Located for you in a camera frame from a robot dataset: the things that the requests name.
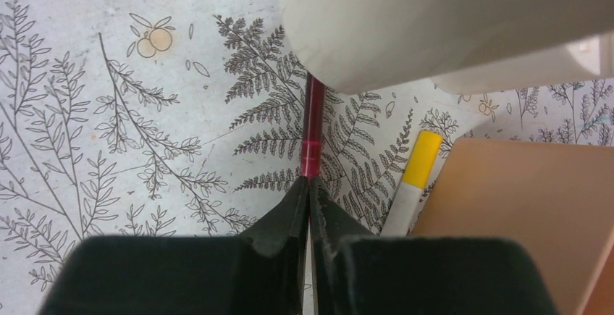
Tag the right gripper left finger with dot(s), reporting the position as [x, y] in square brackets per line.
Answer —
[259, 271]

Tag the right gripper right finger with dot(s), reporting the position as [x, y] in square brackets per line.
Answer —
[358, 272]

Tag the dark red pen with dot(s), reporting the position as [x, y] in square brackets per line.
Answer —
[313, 115]

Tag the white three-drawer organizer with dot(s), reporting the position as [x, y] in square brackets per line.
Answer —
[463, 46]

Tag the yellow capped white marker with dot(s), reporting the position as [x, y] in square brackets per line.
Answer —
[412, 184]

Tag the orange plastic file rack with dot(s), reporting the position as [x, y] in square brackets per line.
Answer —
[554, 199]

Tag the floral table mat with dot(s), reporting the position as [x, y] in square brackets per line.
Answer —
[184, 117]

